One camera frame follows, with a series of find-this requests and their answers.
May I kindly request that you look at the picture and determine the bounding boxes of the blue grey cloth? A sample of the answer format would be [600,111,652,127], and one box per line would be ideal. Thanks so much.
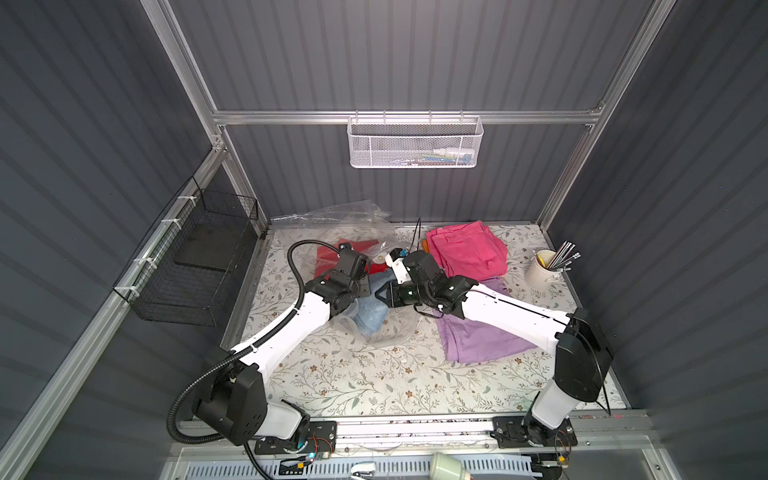
[352,270,396,337]

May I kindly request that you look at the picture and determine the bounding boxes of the pink cloth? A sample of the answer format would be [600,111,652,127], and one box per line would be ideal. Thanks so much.
[426,221,508,281]

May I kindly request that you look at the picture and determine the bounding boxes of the clear plastic vacuum bag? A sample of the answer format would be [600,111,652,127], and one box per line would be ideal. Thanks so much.
[273,200,418,347]

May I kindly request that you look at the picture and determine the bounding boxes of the purple cloth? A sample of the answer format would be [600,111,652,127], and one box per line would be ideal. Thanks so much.
[436,315,536,364]

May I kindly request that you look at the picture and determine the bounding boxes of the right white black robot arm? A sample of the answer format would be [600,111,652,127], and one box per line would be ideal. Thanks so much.
[375,248,613,433]

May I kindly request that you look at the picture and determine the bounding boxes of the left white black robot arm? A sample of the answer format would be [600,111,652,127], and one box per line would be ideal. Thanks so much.
[190,240,371,450]

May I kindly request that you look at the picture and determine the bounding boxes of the folded red cloth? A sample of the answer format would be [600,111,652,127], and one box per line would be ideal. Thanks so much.
[313,238,388,277]

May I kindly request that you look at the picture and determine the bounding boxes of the floral table mat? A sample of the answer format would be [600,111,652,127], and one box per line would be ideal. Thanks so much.
[242,224,576,417]

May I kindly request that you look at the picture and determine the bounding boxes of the white pen cup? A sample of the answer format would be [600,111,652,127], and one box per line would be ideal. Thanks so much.
[524,249,561,291]

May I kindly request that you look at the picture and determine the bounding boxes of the items in white basket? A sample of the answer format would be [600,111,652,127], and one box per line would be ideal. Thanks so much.
[381,147,477,167]

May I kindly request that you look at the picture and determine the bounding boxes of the bundle of pens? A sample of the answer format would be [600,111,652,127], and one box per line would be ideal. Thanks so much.
[547,241,579,271]

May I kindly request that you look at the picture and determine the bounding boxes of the pale green lamp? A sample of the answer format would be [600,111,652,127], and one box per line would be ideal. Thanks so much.
[429,452,472,480]

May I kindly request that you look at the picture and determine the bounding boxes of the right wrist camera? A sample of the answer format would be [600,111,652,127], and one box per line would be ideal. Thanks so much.
[385,247,411,285]

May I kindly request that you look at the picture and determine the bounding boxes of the white wire mesh basket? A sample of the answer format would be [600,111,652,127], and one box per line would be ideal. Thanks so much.
[346,114,484,169]

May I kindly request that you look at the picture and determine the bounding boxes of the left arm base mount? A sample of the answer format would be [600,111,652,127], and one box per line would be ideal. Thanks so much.
[253,420,338,455]

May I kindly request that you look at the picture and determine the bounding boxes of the black wire mesh basket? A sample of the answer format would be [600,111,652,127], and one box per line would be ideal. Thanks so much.
[113,181,260,327]

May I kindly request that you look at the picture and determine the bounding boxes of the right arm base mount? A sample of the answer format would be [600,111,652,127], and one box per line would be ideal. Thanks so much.
[488,414,578,450]

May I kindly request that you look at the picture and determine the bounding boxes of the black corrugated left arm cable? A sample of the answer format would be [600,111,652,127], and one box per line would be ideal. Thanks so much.
[166,239,340,480]

